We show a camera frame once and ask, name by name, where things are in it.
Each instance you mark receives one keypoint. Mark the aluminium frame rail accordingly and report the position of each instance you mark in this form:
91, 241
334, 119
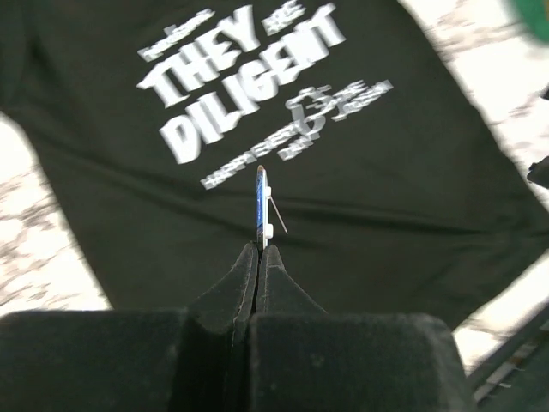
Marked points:
526, 389

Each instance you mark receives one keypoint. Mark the round silver brooch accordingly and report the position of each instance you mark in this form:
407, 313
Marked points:
264, 229

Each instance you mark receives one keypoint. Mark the black printed t-shirt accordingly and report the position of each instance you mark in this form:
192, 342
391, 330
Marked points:
150, 119

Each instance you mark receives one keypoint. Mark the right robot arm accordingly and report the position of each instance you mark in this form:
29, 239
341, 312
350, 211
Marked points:
538, 173

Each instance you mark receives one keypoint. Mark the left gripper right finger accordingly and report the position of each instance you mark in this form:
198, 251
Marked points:
303, 359

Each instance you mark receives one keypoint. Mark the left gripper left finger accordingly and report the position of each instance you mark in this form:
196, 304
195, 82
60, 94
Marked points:
179, 359

